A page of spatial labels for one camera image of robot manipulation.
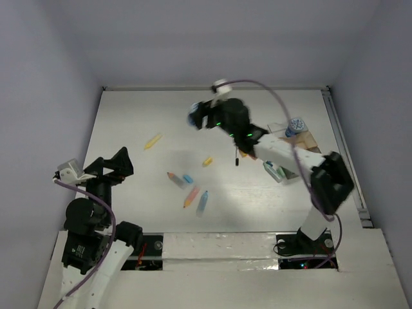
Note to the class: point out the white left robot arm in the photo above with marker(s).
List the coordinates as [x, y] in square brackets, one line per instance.
[97, 246]

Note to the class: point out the clear orange-tipped highlighter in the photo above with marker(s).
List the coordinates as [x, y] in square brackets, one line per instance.
[177, 180]

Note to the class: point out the blue highlighter pen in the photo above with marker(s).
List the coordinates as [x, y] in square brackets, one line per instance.
[202, 204]

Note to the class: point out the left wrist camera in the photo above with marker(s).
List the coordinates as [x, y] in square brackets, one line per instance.
[70, 173]

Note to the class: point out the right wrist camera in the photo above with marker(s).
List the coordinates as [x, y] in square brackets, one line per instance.
[221, 89]

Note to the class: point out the yellow highlighter cap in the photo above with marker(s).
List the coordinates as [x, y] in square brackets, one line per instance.
[207, 162]

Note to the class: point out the yellow highlighter pen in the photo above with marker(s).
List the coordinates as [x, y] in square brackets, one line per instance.
[152, 141]

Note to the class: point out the compartmented organizer tray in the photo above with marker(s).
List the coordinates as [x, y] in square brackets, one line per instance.
[292, 154]

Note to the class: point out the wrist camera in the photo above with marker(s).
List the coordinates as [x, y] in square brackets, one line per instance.
[70, 173]
[221, 89]

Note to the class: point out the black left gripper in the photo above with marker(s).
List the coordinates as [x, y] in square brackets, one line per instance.
[121, 161]

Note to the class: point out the pink orange highlighter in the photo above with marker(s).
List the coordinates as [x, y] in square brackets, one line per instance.
[191, 196]

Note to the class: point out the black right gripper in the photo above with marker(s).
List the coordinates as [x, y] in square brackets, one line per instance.
[200, 112]

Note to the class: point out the green highlighter pen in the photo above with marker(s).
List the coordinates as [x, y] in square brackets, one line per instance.
[276, 173]

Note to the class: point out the blue highlighter cap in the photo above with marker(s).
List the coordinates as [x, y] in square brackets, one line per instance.
[187, 178]

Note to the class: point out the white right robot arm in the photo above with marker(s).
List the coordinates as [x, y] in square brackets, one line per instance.
[325, 176]

